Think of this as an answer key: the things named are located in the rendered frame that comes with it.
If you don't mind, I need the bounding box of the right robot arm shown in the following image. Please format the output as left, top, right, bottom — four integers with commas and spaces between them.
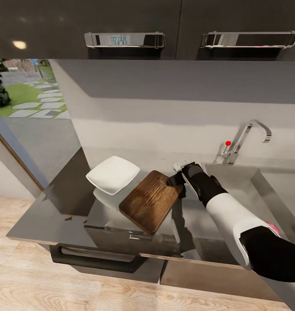
165, 160, 295, 311

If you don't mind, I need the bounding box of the vidalia onion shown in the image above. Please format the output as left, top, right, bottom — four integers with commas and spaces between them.
265, 222, 279, 235

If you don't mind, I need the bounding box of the cutting board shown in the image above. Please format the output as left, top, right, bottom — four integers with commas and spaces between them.
119, 170, 183, 235

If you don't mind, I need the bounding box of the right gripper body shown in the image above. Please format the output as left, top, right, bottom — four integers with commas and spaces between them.
169, 172, 185, 187

